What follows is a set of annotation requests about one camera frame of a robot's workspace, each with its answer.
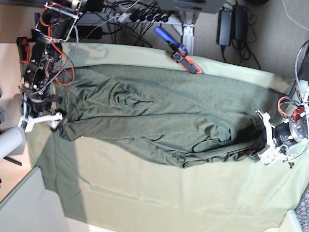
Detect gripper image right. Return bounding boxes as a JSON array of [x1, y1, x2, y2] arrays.
[[241, 109, 309, 168]]

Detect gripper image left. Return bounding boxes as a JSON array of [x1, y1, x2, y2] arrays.
[[23, 110, 64, 132]]

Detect green T-shirt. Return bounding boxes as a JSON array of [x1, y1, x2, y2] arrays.
[[56, 65, 283, 168]]

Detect white cylinder roll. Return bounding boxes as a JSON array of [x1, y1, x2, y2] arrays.
[[0, 127, 26, 159]]

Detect blue orange clamp left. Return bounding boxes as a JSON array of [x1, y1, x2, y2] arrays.
[[16, 29, 36, 63]]

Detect blue orange clamp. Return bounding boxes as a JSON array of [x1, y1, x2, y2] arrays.
[[16, 29, 36, 63], [154, 26, 202, 74]]

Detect black power brick floor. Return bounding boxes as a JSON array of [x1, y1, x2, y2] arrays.
[[77, 26, 103, 40]]

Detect blue orange clamp centre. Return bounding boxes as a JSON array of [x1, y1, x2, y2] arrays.
[[154, 26, 202, 74]]

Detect black power adapter right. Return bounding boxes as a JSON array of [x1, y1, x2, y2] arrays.
[[232, 5, 248, 42]]

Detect black power adapter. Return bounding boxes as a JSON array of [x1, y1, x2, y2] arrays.
[[232, 5, 248, 42], [216, 9, 233, 46]]

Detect black power adapter left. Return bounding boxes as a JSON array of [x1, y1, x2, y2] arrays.
[[216, 9, 233, 46]]

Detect power strip with plugs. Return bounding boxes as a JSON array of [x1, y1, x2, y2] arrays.
[[102, 11, 183, 25]]

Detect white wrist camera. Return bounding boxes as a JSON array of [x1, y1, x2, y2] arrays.
[[18, 117, 34, 133]]

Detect aluminium frame post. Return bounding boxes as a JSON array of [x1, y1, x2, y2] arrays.
[[179, 11, 199, 55]]

